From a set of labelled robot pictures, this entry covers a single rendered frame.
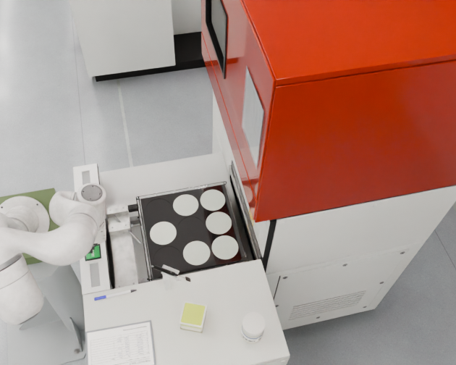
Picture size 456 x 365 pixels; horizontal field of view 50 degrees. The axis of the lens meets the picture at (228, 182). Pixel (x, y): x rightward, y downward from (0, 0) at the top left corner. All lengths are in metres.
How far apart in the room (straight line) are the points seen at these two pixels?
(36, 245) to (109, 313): 0.61
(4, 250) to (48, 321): 1.65
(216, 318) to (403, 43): 1.01
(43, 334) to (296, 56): 2.08
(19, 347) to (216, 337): 1.38
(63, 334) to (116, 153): 1.20
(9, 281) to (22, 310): 0.07
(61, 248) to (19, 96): 2.74
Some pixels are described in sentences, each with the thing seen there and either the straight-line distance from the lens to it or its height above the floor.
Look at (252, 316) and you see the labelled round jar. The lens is 1.58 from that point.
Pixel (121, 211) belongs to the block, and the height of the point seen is 0.91.
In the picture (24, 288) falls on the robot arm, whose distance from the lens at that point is 1.17.
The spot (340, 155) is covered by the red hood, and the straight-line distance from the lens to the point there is 1.36.
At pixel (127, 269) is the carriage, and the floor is 0.88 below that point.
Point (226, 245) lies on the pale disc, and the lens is 1.86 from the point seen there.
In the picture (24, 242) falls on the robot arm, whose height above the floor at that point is 1.58.
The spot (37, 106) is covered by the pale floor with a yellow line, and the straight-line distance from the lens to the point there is 3.72.
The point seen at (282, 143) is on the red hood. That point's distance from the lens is 1.23.
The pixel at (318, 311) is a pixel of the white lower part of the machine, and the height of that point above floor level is 0.25.
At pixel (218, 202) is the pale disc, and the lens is 1.95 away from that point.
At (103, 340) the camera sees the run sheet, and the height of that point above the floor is 0.97.
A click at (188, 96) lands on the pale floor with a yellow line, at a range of 3.60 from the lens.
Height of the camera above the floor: 2.54
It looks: 55 degrees down
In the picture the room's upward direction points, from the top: 3 degrees clockwise
